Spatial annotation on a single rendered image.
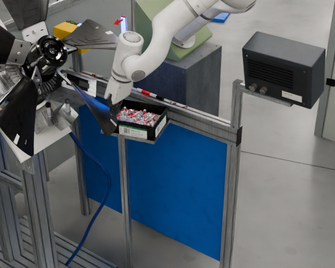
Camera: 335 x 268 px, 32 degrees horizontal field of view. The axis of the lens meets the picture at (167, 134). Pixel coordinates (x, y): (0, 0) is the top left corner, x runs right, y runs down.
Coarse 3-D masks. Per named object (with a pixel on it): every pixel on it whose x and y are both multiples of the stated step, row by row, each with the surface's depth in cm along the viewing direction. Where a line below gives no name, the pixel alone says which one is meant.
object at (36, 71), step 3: (36, 66) 200; (36, 69) 200; (33, 72) 199; (36, 72) 201; (33, 75) 198; (39, 75) 205; (33, 78) 199; (36, 78) 202; (39, 78) 205; (33, 81) 199; (36, 84) 202; (36, 87) 203; (39, 87) 206
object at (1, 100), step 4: (20, 80) 206; (16, 84) 205; (12, 88) 203; (8, 92) 202; (12, 92) 203; (4, 96) 200; (8, 96) 202; (0, 100) 199; (4, 100) 200; (0, 104) 198
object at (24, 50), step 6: (18, 42) 199; (24, 42) 200; (12, 48) 199; (18, 48) 200; (24, 48) 202; (12, 54) 201; (24, 54) 203; (12, 60) 202; (18, 60) 203; (24, 60) 204
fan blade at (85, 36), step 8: (88, 24) 231; (96, 24) 232; (72, 32) 225; (80, 32) 225; (88, 32) 226; (96, 32) 227; (104, 32) 229; (64, 40) 217; (72, 40) 218; (80, 40) 219; (88, 40) 220; (96, 40) 222; (104, 40) 224; (112, 40) 226; (80, 48) 213; (88, 48) 215; (96, 48) 217; (104, 48) 219; (112, 48) 222
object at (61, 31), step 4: (60, 24) 261; (64, 24) 261; (68, 24) 261; (72, 24) 261; (56, 28) 258; (60, 28) 258; (64, 28) 258; (68, 28) 258; (72, 28) 257; (76, 28) 257; (56, 32) 259; (60, 32) 258; (64, 32) 256; (68, 32) 255; (56, 36) 261; (60, 36) 259; (64, 36) 257; (80, 52) 256; (84, 52) 258
